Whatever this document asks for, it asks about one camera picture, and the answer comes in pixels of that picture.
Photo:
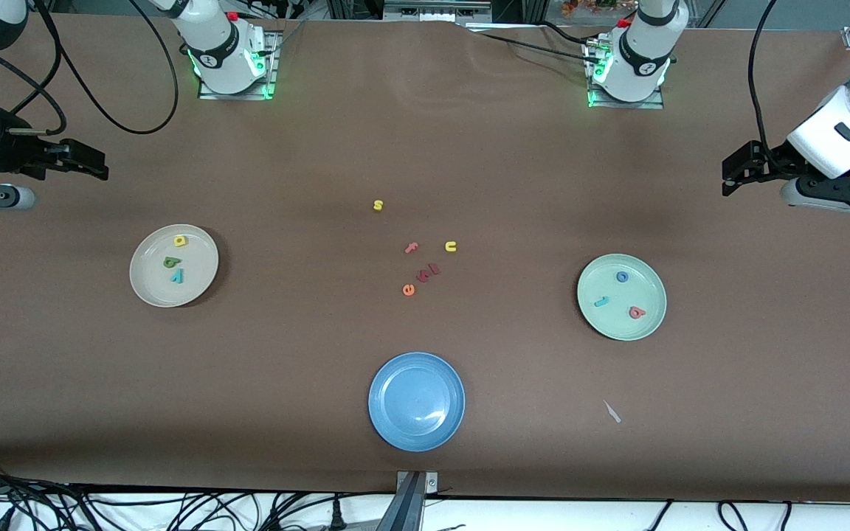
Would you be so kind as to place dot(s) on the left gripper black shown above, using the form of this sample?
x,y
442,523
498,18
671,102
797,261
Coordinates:
x,y
778,160

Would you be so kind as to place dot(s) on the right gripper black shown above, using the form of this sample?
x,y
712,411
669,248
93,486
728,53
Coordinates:
x,y
13,150

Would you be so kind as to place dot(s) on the green letter q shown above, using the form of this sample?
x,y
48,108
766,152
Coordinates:
x,y
176,263

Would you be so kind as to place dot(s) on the teal letter y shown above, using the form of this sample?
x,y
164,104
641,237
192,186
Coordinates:
x,y
178,278

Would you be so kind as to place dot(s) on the pink letter a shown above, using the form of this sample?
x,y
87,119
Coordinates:
x,y
640,315

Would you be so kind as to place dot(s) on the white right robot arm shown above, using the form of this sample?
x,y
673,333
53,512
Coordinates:
x,y
211,44

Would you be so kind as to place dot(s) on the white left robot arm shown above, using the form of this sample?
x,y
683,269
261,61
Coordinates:
x,y
643,51

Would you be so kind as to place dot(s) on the beige round plate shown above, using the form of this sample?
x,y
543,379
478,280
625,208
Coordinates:
x,y
152,284

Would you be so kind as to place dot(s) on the pale green round plate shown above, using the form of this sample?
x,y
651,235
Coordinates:
x,y
617,324

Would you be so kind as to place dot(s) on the orange flower decoration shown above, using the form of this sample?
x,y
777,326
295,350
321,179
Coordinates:
x,y
580,7

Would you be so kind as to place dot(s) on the small white paper scrap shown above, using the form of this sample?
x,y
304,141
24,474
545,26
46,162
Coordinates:
x,y
612,411

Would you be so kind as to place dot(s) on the brown table cover sheet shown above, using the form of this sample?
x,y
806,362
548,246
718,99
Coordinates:
x,y
425,133

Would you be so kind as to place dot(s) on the metal background rack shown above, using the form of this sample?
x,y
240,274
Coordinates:
x,y
432,9

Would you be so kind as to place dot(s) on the blue round plate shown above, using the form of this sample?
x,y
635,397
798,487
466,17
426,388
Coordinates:
x,y
416,401

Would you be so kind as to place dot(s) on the black power plug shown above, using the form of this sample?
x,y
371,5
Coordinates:
x,y
336,516

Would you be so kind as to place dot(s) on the black aluminium profile bar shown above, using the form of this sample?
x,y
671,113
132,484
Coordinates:
x,y
406,509

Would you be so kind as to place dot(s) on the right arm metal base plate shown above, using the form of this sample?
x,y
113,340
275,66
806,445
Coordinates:
x,y
204,94

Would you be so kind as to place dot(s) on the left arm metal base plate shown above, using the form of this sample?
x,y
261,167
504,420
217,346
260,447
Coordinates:
x,y
602,105

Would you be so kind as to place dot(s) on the metal table edge bracket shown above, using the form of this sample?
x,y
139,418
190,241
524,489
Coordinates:
x,y
429,481

